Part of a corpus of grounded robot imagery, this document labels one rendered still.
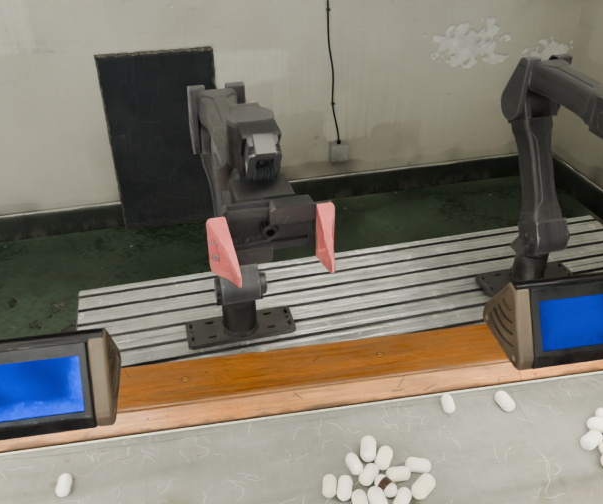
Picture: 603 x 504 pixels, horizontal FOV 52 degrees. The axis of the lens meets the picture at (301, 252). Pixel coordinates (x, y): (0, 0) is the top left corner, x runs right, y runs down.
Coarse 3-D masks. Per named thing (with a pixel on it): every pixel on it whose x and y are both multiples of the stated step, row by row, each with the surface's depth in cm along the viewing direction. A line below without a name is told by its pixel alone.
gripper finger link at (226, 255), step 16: (208, 224) 65; (224, 224) 65; (208, 240) 66; (224, 240) 64; (240, 240) 70; (256, 240) 70; (224, 256) 67; (240, 256) 69; (256, 256) 70; (272, 256) 70; (224, 272) 66
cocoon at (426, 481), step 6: (426, 474) 80; (420, 480) 79; (426, 480) 79; (432, 480) 79; (414, 486) 79; (420, 486) 78; (426, 486) 78; (432, 486) 79; (414, 492) 78; (420, 492) 78; (426, 492) 78; (420, 498) 78
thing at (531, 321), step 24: (504, 288) 57; (528, 288) 55; (552, 288) 55; (576, 288) 56; (600, 288) 56; (504, 312) 57; (528, 312) 55; (552, 312) 55; (576, 312) 56; (600, 312) 56; (504, 336) 58; (528, 336) 55; (552, 336) 56; (576, 336) 56; (600, 336) 56; (528, 360) 55; (552, 360) 56; (576, 360) 56
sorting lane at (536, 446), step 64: (512, 384) 95; (576, 384) 96; (64, 448) 86; (128, 448) 86; (192, 448) 86; (256, 448) 86; (320, 448) 86; (448, 448) 86; (512, 448) 86; (576, 448) 86
